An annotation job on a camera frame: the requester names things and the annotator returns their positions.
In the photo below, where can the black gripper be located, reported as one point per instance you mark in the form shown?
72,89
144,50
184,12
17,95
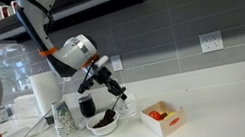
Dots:
105,78

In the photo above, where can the shiny metal scoop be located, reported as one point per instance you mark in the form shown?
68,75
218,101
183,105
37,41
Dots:
109,115

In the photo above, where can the white round bowl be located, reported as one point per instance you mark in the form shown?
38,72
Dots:
104,131

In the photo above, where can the dark coffee beans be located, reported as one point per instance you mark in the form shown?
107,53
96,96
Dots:
100,123

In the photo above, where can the black stemless tumbler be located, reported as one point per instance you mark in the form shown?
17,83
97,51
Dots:
87,106

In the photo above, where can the red toy tomato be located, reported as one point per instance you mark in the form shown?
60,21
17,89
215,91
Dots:
154,115

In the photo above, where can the yellow toy block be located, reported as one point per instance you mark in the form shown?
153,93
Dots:
170,115

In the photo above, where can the light wooden toy box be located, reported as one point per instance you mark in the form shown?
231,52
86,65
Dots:
167,128

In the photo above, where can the printed paper cup stack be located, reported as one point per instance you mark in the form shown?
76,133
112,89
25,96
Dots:
64,122

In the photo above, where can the white paper towel roll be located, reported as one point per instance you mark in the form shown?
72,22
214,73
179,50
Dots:
45,92

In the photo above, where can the small black box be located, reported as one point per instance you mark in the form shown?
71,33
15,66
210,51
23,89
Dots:
49,120

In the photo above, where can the under-cabinet light bar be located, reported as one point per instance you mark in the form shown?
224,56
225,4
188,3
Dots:
90,3

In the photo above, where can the white paper napkin stack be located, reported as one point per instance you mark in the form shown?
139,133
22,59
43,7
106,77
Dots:
26,107

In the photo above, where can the grey countertop device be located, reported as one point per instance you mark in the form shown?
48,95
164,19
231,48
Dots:
3,114

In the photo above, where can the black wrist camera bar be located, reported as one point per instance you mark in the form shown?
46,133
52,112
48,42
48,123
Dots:
85,85

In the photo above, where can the white quad wall outlet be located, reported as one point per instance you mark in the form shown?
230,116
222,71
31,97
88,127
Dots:
211,42

